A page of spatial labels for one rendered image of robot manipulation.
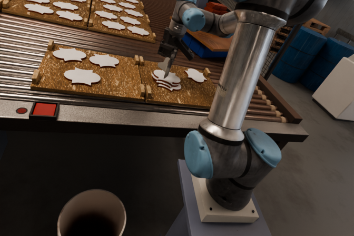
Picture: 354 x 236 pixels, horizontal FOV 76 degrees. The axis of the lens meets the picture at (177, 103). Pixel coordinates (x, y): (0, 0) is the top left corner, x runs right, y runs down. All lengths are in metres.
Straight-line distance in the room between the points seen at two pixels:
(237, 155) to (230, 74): 0.20
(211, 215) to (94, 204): 0.83
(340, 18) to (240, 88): 8.23
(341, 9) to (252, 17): 8.08
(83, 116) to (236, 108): 0.53
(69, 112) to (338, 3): 8.08
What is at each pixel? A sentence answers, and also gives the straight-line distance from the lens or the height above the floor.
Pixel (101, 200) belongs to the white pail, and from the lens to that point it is 1.38.
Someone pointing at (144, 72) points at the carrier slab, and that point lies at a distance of 1.13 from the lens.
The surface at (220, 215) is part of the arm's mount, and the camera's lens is 0.74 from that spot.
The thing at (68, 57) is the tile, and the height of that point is 0.95.
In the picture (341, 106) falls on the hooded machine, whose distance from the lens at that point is 4.41.
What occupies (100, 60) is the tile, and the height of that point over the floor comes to 0.95.
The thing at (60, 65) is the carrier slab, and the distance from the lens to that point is 1.07.
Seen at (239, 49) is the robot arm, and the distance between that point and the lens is 0.52.
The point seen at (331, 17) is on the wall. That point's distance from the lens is 8.48.
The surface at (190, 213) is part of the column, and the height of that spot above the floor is 0.87.
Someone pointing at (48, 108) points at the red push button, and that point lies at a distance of 0.85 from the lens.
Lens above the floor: 1.49
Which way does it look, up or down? 34 degrees down
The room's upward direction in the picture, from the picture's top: 22 degrees clockwise
